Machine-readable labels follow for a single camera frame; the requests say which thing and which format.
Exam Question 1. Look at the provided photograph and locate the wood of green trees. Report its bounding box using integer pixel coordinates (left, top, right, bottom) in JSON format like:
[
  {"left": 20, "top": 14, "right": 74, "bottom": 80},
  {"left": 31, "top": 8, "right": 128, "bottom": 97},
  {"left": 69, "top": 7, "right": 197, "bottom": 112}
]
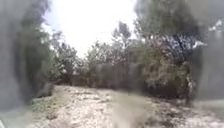
[{"left": 13, "top": 0, "right": 224, "bottom": 101}]

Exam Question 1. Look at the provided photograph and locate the pale stony dirt path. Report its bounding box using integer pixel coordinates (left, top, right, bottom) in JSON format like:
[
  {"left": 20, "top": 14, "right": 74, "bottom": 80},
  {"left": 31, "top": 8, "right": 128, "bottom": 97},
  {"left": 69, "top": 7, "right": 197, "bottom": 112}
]
[{"left": 19, "top": 84, "right": 224, "bottom": 128}]

